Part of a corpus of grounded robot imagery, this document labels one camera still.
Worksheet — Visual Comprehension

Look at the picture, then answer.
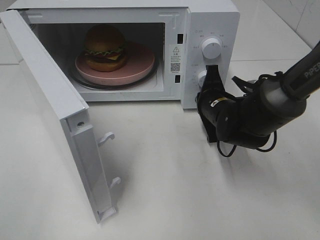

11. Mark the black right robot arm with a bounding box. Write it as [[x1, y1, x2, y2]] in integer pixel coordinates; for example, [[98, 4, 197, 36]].
[[195, 44, 320, 152]]

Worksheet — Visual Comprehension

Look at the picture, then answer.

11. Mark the toy hamburger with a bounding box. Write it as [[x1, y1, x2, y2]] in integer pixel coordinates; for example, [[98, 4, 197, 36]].
[[84, 24, 128, 72]]

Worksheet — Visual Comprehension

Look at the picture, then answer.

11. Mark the glass microwave turntable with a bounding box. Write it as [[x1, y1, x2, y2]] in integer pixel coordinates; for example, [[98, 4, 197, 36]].
[[68, 59, 161, 91]]

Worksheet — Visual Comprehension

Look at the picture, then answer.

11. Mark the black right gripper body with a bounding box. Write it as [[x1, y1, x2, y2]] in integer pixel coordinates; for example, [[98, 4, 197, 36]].
[[196, 88, 237, 143]]

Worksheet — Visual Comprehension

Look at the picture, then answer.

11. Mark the white timer knob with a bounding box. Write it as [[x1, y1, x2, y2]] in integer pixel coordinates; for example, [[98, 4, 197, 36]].
[[197, 70, 207, 88]]

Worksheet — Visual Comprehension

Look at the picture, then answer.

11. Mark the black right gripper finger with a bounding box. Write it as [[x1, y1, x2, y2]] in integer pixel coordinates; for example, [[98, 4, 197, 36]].
[[200, 64, 226, 94]]

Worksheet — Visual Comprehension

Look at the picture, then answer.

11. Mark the pink round plate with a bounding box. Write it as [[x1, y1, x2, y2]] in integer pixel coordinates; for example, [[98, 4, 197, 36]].
[[75, 42, 156, 86]]

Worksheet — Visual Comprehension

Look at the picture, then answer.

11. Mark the upper white power knob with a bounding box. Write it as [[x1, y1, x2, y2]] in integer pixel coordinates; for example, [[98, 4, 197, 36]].
[[200, 36, 223, 60]]

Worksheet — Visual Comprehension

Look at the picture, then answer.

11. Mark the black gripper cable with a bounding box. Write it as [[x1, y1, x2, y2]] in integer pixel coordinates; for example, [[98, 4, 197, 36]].
[[216, 72, 285, 158]]

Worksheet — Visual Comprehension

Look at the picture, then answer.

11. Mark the white microwave oven body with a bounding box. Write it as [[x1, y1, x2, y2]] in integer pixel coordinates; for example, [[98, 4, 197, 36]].
[[5, 0, 240, 109]]

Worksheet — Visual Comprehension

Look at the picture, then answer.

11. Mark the white microwave door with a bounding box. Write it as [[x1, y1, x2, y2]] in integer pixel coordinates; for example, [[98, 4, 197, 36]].
[[0, 10, 121, 223]]

